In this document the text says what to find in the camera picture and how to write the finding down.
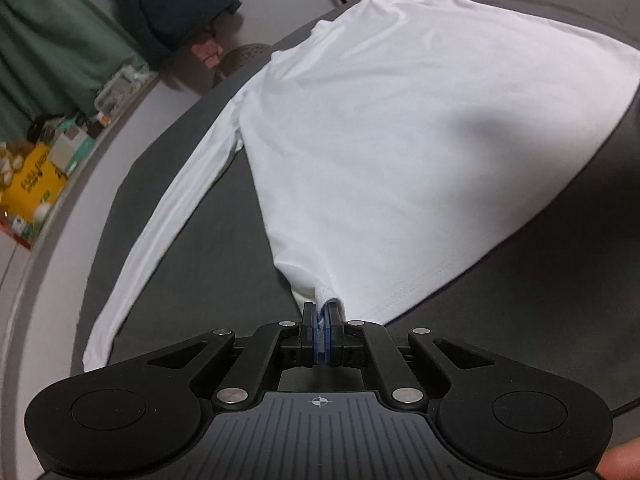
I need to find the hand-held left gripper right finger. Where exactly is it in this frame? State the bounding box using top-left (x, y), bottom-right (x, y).
top-left (324, 310), bottom-right (501, 412)

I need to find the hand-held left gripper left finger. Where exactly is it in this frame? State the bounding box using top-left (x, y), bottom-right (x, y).
top-left (142, 303), bottom-right (317, 412)

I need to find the white long-sleeve shirt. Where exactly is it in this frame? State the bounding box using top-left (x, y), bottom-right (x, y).
top-left (81, 0), bottom-right (640, 373)

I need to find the grey window ledge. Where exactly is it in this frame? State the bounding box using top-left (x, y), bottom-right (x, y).
top-left (0, 71), bottom-right (162, 321)

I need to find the woven round basket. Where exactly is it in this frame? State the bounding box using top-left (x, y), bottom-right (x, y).
top-left (214, 43), bottom-right (274, 87)

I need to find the pink cloth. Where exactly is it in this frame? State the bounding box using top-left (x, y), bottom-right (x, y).
top-left (191, 34), bottom-right (224, 69)

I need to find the white teal box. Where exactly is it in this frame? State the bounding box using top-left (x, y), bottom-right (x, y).
top-left (49, 124), bottom-right (97, 173)

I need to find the red snack packet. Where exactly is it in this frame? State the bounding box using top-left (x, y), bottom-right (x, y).
top-left (0, 212), bottom-right (37, 252)

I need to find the clear plastic container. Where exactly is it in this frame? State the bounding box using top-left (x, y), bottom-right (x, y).
top-left (94, 64), bottom-right (160, 117)

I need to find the yellow cardboard box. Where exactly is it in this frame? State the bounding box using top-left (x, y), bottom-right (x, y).
top-left (0, 142), bottom-right (69, 213)

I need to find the yellow white plush toy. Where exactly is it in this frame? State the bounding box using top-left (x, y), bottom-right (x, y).
top-left (0, 142), bottom-right (26, 188)

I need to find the dark teal jacket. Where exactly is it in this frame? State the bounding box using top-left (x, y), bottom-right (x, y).
top-left (101, 0), bottom-right (242, 70)

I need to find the green curtain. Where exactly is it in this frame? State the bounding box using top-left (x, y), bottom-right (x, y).
top-left (0, 0), bottom-right (148, 141)

